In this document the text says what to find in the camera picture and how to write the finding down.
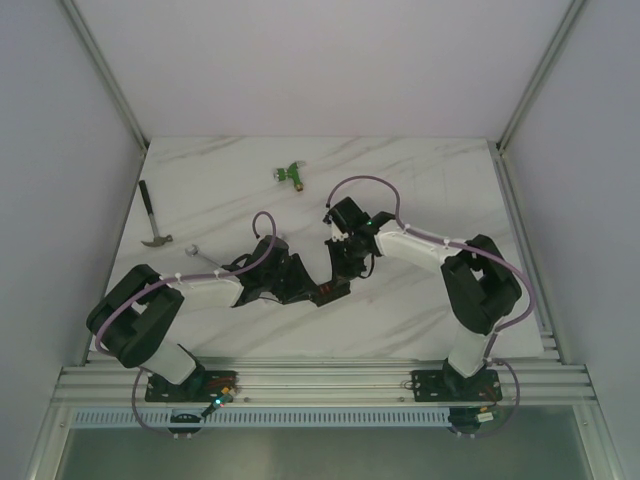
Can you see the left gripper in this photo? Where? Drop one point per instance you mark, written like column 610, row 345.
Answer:
column 292, row 279

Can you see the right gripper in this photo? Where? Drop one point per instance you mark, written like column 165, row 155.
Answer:
column 342, row 273

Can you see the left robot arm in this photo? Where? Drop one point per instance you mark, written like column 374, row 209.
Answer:
column 131, row 322

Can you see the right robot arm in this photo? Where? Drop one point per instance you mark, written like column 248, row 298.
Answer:
column 480, row 289

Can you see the silver open-end wrench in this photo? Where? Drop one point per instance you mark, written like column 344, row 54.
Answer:
column 195, row 252

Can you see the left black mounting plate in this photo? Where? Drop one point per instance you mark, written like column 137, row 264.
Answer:
column 201, row 386

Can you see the black mounting plate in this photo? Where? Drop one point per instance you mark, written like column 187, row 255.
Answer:
column 447, row 386
column 201, row 386

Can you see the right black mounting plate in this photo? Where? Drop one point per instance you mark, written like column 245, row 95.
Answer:
column 447, row 386

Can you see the claw hammer black handle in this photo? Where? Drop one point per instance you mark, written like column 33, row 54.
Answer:
column 158, row 239

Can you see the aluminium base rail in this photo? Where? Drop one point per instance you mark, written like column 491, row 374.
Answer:
column 327, row 382

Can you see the white slotted cable duct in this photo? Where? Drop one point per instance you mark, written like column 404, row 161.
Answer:
column 165, row 418

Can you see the left aluminium frame post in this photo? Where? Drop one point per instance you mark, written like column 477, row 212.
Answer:
column 81, row 29

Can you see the aluminium frame post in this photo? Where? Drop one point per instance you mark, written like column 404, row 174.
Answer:
column 81, row 29
column 542, row 71

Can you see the right aluminium frame post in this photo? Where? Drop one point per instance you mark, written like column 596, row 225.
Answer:
column 542, row 71

